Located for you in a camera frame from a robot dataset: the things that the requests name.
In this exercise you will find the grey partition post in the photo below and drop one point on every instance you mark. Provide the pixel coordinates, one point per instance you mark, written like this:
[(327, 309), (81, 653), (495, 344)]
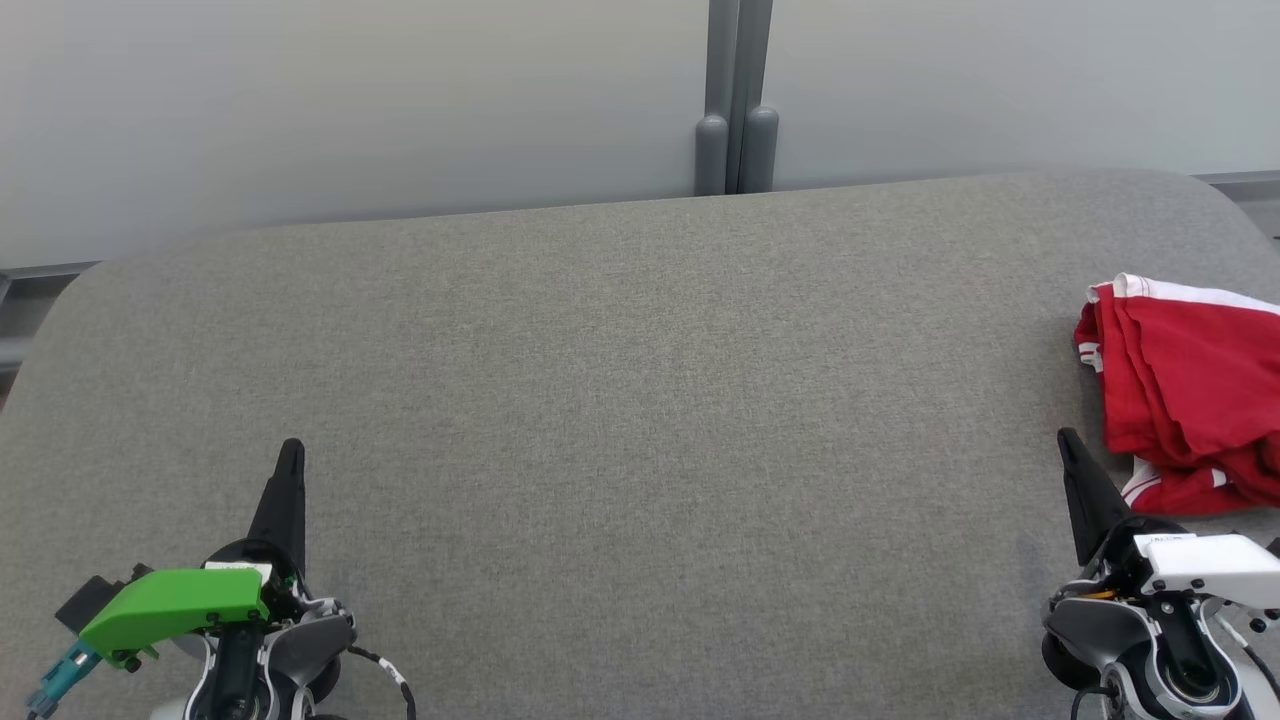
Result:
[(735, 100)]

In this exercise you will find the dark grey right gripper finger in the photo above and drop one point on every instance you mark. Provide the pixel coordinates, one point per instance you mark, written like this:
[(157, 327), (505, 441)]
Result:
[(1092, 500)]

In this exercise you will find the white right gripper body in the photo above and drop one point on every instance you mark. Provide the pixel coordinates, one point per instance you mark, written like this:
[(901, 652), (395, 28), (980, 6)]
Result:
[(1210, 570)]

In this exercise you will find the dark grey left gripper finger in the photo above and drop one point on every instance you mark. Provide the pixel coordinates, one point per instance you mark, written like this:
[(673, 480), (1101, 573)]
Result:
[(283, 510)]

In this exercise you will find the grey fabric sofa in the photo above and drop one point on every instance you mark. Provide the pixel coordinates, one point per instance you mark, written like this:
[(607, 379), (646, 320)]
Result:
[(650, 400)]

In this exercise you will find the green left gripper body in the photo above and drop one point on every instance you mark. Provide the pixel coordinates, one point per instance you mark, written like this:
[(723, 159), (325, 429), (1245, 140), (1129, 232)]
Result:
[(170, 610)]

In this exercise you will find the grey wall base rail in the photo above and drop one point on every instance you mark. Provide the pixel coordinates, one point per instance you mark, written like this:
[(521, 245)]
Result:
[(1245, 200), (40, 300)]

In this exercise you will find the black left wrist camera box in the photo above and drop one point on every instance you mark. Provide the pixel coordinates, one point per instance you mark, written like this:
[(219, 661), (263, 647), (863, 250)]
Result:
[(85, 600)]

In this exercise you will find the red basketball jersey shirt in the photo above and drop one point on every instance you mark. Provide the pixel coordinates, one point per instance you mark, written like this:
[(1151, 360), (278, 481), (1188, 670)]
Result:
[(1190, 390)]

